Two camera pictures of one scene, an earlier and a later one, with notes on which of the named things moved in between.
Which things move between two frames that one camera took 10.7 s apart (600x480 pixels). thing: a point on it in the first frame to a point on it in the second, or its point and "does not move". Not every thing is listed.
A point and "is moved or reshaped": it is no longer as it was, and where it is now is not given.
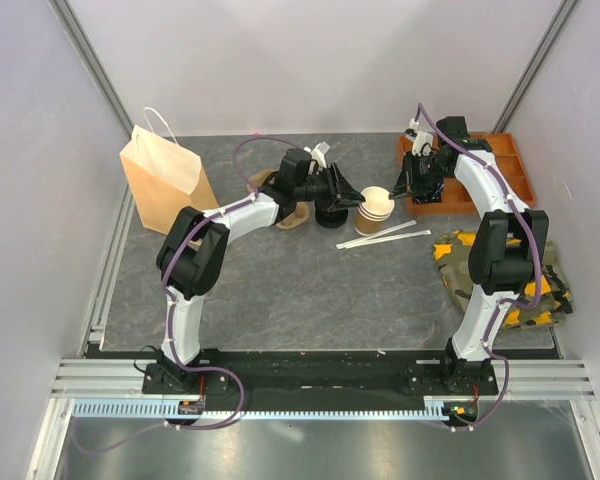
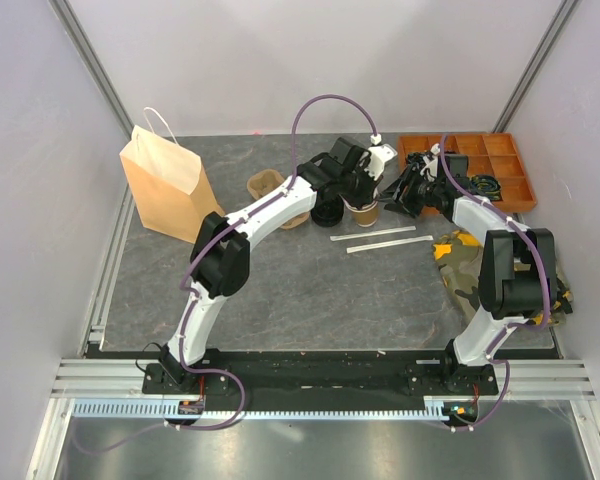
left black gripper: [340, 194] to [368, 195]
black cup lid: [329, 219] does not move
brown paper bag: [165, 177] does not move
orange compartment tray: [455, 198] does not move
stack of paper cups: [375, 212] is moved or reshaped
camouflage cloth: [452, 251] does not move
